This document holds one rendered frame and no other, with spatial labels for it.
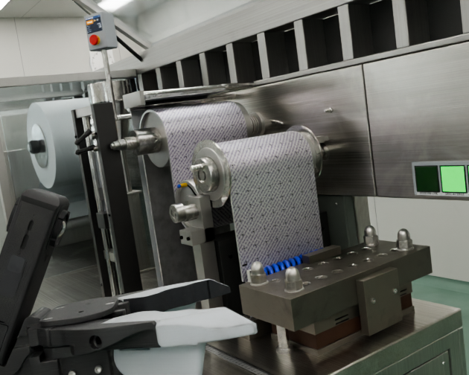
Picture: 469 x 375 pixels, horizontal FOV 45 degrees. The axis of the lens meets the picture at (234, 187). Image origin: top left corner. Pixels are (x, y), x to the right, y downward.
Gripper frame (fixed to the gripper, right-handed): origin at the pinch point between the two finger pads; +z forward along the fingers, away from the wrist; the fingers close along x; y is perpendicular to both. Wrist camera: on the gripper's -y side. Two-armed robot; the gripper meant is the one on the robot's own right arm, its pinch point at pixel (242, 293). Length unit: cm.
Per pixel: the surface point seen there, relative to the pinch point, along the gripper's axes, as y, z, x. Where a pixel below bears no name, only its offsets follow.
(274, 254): 7, 17, -82
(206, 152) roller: -17, 5, -80
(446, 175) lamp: -5, 50, -66
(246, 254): 5, 10, -79
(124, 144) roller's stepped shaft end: -23, -13, -97
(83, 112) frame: -33, -22, -104
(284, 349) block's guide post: 24, 13, -69
